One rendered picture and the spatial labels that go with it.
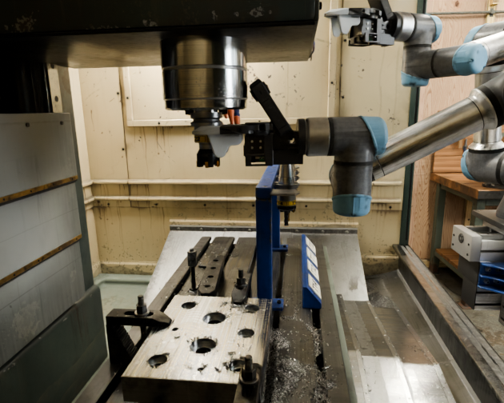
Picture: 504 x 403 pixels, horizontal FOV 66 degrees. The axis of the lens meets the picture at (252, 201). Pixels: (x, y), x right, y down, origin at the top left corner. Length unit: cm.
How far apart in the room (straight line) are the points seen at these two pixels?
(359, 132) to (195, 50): 32
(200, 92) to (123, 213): 138
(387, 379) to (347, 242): 83
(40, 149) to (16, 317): 38
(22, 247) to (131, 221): 106
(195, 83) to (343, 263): 120
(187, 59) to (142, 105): 120
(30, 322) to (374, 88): 148
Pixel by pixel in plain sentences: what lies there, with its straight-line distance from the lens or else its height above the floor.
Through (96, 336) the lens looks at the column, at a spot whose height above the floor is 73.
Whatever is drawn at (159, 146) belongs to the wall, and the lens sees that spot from 188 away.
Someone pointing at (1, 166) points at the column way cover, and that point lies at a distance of 94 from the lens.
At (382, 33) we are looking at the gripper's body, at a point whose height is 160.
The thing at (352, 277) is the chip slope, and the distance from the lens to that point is 167.
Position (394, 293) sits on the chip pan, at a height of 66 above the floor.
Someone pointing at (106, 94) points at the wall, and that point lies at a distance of 196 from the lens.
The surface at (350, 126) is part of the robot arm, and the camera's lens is 75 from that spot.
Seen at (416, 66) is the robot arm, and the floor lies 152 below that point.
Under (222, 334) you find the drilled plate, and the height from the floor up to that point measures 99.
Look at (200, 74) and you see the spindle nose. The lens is 69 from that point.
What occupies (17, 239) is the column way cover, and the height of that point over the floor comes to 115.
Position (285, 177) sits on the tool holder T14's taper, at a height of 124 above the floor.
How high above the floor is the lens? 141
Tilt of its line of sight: 13 degrees down
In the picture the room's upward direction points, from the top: 1 degrees counter-clockwise
